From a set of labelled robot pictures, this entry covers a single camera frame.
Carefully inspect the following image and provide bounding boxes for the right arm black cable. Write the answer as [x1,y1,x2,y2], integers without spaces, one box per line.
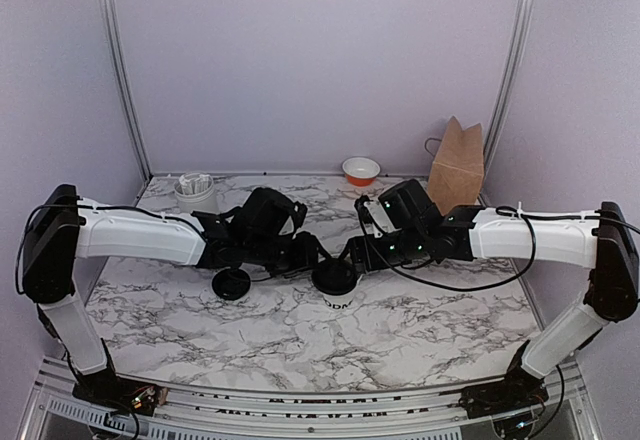
[354,199,640,292]

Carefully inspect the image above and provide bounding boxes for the right aluminium frame post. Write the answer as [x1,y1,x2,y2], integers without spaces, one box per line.
[483,0,534,177]

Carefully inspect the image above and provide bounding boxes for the brown paper bag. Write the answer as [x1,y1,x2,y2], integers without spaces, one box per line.
[427,116,484,215]

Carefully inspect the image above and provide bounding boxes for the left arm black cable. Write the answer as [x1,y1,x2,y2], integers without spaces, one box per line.
[14,199,271,296]

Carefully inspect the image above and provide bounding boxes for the grey cylindrical canister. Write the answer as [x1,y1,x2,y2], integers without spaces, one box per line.
[174,174,220,214]

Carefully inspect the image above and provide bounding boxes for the white sugar packets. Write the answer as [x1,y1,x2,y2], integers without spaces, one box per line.
[177,172,212,196]

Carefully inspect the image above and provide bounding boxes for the front aluminium rail base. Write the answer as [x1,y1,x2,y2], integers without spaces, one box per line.
[17,358,603,439]

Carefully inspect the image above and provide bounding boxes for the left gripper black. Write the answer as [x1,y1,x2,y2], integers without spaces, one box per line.
[246,231,333,279]

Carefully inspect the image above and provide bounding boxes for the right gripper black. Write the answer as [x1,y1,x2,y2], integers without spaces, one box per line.
[338,226,428,276]

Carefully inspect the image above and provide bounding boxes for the black plastic cup lid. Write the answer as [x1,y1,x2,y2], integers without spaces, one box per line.
[311,258,358,296]

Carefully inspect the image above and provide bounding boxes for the aluminium frame post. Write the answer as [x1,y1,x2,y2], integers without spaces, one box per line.
[100,0,152,183]
[483,0,534,177]

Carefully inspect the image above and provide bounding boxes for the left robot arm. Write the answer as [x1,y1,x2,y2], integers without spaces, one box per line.
[16,184,324,405]

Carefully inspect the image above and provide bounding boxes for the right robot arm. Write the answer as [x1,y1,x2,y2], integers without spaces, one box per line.
[349,179,639,418]

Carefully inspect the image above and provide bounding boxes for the orange white bowl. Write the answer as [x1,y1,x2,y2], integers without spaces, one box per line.
[342,157,380,187]

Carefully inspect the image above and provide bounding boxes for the left aluminium frame post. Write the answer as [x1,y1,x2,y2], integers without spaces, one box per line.
[100,0,152,183]

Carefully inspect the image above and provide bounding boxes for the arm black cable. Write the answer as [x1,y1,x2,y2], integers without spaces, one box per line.
[14,199,271,296]
[354,199,640,292]

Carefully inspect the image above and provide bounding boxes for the white paper cup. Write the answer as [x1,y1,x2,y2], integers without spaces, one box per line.
[321,285,359,311]

